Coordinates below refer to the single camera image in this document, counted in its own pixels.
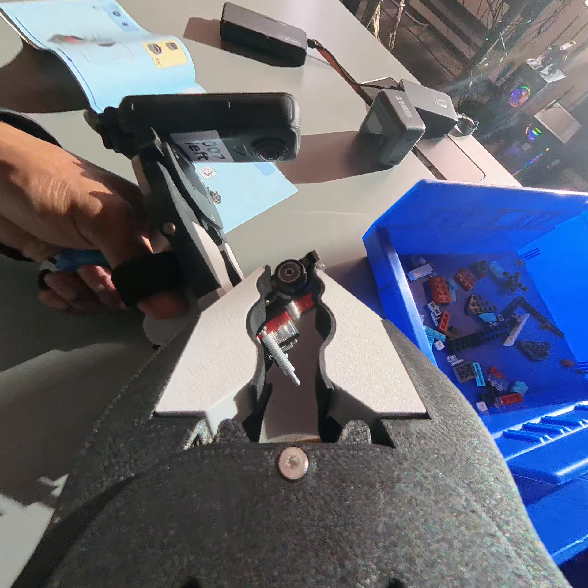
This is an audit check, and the blue plastic bin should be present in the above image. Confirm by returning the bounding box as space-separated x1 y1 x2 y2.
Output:
362 179 588 488
505 459 588 568

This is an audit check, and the grey action camera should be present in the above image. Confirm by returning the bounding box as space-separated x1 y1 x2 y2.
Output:
358 89 426 167

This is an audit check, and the person's left forearm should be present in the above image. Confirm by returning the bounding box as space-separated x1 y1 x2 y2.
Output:
0 108 62 150

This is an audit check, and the toy brick vehicle model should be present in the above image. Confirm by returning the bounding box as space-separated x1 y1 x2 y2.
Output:
254 249 322 387

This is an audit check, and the black toy wheel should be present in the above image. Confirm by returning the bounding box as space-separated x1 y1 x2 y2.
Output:
271 258 309 295

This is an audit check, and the computer case with glowing fans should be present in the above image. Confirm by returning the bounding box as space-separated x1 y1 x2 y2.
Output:
519 103 582 180
503 62 568 122

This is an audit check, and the black adapter box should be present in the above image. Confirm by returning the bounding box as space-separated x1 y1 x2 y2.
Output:
399 79 461 140

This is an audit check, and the pile of loose toy bricks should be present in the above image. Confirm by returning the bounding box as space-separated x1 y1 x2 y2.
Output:
406 255 588 416

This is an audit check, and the brown cable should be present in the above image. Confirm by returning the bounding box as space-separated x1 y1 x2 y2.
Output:
307 39 377 106

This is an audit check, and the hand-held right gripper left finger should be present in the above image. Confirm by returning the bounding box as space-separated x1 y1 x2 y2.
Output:
154 266 273 435

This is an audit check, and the light blue instruction booklet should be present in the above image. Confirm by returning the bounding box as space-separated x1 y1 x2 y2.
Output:
0 0 299 232

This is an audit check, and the grey desk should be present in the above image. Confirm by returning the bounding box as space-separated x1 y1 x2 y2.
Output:
0 0 524 588

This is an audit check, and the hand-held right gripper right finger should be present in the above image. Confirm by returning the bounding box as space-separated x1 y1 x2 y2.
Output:
314 269 429 444

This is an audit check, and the person's left hand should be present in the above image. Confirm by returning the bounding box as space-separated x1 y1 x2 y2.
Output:
0 122 190 322

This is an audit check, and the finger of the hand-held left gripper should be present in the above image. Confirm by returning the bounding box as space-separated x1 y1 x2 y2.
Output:
219 238 245 286
190 223 238 298

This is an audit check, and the black power bank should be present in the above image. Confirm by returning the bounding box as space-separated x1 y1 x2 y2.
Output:
220 1 308 68

